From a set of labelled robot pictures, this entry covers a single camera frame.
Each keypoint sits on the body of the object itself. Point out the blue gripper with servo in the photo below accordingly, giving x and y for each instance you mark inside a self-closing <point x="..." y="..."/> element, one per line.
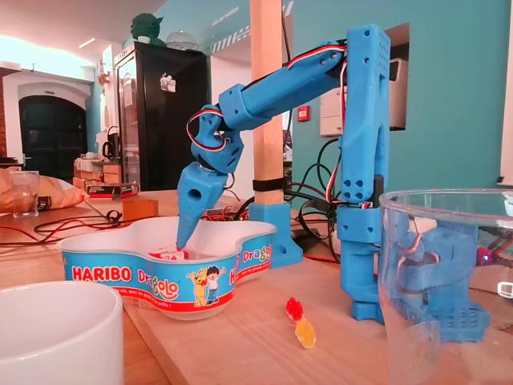
<point x="199" y="192"/>

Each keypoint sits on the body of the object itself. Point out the red white candy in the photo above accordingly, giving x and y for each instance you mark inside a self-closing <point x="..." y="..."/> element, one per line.
<point x="166" y="254"/>

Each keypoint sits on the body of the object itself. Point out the blue 3D printed robot arm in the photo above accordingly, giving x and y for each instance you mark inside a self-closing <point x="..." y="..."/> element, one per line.
<point x="360" y="120"/>

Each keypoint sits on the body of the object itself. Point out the small wooden block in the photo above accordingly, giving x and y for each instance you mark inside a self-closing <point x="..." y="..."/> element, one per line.
<point x="140" y="208"/>

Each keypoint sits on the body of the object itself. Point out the black refrigerator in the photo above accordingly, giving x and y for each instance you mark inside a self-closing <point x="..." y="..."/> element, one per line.
<point x="176" y="132"/>

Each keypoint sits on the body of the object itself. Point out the black red flat box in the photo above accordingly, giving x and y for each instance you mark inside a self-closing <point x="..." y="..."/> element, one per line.
<point x="112" y="190"/>

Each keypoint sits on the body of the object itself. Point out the clear plastic Haribo candy bowl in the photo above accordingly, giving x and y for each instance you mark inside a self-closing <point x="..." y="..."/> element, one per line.
<point x="120" y="276"/>

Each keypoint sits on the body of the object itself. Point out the black kettle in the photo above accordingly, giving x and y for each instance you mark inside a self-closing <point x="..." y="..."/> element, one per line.
<point x="109" y="149"/>

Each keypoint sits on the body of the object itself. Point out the stacked cardboard boxes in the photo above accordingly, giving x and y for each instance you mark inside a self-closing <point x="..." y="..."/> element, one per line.
<point x="94" y="172"/>

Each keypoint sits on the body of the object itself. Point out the photo on refrigerator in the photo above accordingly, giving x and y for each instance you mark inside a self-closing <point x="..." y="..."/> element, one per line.
<point x="168" y="82"/>

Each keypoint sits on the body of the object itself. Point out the red gummy bear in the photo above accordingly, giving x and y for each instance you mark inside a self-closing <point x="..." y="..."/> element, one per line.
<point x="293" y="309"/>

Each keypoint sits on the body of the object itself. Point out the orange chips bag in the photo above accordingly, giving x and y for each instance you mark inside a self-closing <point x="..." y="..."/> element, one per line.
<point x="60" y="194"/>

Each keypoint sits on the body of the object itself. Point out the red fire alarm box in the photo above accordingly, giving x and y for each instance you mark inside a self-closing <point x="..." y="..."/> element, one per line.
<point x="304" y="114"/>

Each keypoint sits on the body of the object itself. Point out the light wooden base board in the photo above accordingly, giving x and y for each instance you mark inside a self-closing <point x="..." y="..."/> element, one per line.
<point x="240" y="353"/>

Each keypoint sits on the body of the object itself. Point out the yellow gummy bear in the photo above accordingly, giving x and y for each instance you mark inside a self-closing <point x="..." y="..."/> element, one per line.
<point x="305" y="333"/>

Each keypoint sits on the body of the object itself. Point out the black arched door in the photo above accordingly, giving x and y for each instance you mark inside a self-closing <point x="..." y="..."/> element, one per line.
<point x="52" y="140"/>

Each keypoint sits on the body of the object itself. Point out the clear glass dome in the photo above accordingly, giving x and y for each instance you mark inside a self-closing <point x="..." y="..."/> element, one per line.
<point x="181" y="40"/>

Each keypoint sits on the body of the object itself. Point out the empty pint glass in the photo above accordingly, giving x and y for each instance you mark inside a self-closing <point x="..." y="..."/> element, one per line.
<point x="24" y="196"/>

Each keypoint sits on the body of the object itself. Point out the white ceramic mug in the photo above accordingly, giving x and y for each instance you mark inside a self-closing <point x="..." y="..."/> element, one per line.
<point x="60" y="341"/>

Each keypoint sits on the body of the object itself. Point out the green Yoda head figure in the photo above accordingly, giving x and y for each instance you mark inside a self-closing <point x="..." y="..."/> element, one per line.
<point x="146" y="28"/>

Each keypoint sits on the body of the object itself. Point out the clear drinking glass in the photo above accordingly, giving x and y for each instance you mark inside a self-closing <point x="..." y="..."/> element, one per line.
<point x="405" y="353"/>

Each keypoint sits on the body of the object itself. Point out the blue printed post mount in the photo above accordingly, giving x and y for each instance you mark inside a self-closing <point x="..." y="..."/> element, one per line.
<point x="276" y="232"/>

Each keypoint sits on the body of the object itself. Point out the white wall cabinet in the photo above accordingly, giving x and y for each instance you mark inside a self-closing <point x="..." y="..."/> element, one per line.
<point x="330" y="116"/>

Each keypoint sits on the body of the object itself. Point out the wooden post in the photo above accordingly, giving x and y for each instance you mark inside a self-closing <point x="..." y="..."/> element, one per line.
<point x="266" y="40"/>

